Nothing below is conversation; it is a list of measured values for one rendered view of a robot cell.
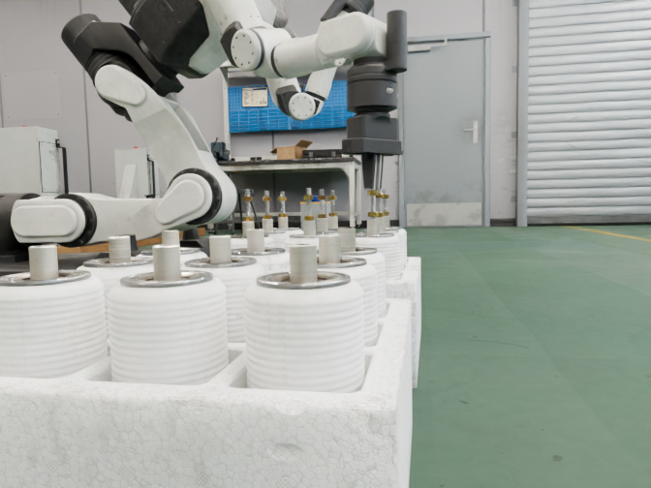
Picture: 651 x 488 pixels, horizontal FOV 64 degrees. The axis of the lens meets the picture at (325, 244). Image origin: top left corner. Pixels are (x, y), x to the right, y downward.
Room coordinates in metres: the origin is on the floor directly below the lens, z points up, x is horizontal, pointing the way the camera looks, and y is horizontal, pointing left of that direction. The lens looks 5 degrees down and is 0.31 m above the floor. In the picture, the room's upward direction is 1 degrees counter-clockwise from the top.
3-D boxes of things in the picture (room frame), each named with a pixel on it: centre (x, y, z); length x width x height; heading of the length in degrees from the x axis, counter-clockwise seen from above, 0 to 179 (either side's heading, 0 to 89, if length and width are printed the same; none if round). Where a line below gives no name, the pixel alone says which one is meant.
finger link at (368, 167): (0.93, -0.08, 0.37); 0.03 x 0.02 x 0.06; 37
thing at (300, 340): (0.42, 0.02, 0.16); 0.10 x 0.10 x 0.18
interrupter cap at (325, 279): (0.42, 0.02, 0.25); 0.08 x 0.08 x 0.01
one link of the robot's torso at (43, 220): (1.44, 0.70, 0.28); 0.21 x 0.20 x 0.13; 80
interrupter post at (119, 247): (0.58, 0.23, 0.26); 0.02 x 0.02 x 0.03
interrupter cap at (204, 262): (0.55, 0.11, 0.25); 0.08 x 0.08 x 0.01
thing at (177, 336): (0.44, 0.13, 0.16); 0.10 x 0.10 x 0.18
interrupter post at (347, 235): (0.65, -0.03, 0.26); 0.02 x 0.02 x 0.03
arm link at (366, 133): (0.94, -0.09, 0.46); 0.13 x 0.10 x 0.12; 127
